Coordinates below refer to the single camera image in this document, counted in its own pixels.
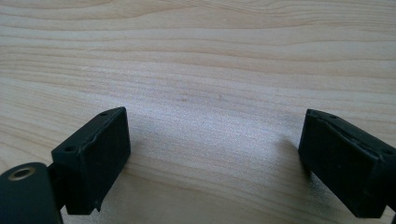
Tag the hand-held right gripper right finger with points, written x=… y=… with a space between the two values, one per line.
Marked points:
x=345 y=161

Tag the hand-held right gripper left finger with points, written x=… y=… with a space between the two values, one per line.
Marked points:
x=93 y=155

